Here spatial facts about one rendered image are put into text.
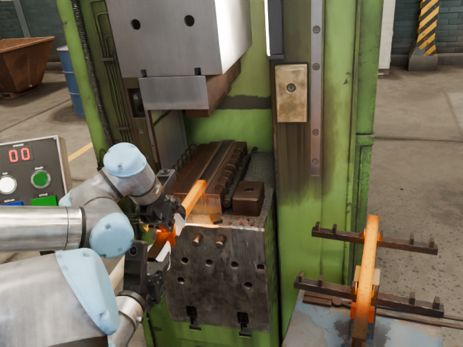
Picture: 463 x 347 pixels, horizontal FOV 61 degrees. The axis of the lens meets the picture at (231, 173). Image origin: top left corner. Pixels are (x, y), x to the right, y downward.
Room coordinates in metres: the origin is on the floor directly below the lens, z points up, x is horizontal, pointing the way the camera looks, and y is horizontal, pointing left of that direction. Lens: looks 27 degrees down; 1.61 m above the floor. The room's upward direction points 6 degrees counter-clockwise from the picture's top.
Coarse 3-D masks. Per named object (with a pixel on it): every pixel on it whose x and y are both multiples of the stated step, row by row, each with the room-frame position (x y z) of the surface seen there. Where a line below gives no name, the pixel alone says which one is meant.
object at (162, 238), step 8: (200, 184) 1.12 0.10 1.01; (192, 192) 1.07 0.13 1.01; (200, 192) 1.09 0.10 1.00; (184, 200) 1.02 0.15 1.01; (192, 200) 1.01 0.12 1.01; (192, 208) 1.00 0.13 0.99; (160, 232) 0.85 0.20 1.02; (160, 240) 0.82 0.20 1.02; (168, 240) 0.84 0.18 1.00; (152, 248) 0.79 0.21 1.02; (160, 248) 0.79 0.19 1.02; (152, 256) 0.75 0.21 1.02
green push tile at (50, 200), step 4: (48, 196) 1.08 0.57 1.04; (52, 196) 1.07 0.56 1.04; (32, 200) 1.06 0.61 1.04; (36, 200) 1.06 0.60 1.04; (40, 200) 1.07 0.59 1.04; (44, 200) 1.07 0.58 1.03; (48, 200) 1.07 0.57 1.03; (52, 200) 1.07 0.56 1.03; (56, 200) 1.07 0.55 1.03; (32, 204) 1.06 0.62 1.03; (36, 204) 1.06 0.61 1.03; (40, 204) 1.06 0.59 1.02; (44, 204) 1.06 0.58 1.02; (48, 204) 1.06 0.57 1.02; (52, 204) 1.06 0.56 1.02; (56, 204) 1.06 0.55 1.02
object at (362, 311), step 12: (372, 216) 0.90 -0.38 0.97; (372, 228) 0.85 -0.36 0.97; (372, 240) 0.80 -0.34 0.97; (372, 252) 0.75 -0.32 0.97; (372, 264) 0.71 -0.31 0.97; (360, 276) 0.67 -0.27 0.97; (372, 276) 0.67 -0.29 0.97; (360, 288) 0.64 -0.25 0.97; (360, 300) 0.60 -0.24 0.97; (360, 312) 0.56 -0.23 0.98; (372, 312) 0.57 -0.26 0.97; (360, 324) 0.53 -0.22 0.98; (360, 336) 0.51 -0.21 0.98
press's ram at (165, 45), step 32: (128, 0) 1.12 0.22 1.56; (160, 0) 1.09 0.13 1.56; (192, 0) 1.07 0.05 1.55; (224, 0) 1.13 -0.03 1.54; (128, 32) 1.12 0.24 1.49; (160, 32) 1.10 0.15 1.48; (192, 32) 1.07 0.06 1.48; (224, 32) 1.10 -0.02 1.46; (128, 64) 1.13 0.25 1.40; (160, 64) 1.10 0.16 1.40; (192, 64) 1.07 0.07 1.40; (224, 64) 1.07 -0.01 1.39
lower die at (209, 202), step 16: (208, 144) 1.49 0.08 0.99; (240, 144) 1.45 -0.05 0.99; (192, 160) 1.36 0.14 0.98; (208, 160) 1.31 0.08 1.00; (224, 160) 1.31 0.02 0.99; (192, 176) 1.21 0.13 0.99; (176, 192) 1.11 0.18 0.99; (208, 192) 1.09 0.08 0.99; (224, 192) 1.11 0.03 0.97; (208, 208) 1.08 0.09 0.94; (224, 208) 1.09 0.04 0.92
